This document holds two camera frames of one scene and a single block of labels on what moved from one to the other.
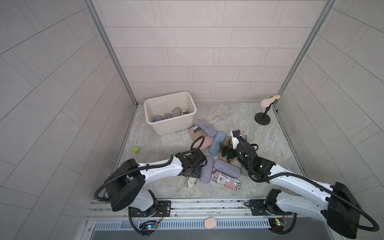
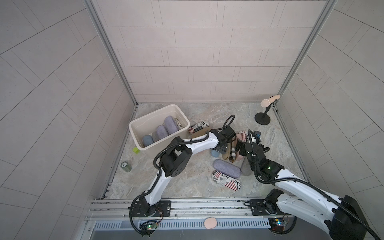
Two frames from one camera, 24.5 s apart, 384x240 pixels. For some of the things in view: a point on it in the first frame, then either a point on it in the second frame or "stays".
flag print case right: (243, 134) stays
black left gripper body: (195, 171) -> (223, 148)
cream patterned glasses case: (190, 182) -> (178, 125)
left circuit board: (150, 225) stays
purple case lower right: (226, 168) stays
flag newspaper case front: (225, 180) stays
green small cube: (136, 150) stays
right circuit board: (277, 224) stays
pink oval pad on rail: (210, 222) stays
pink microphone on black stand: (263, 118) stays
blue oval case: (158, 117) -> (147, 140)
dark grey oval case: (167, 115) -> (155, 136)
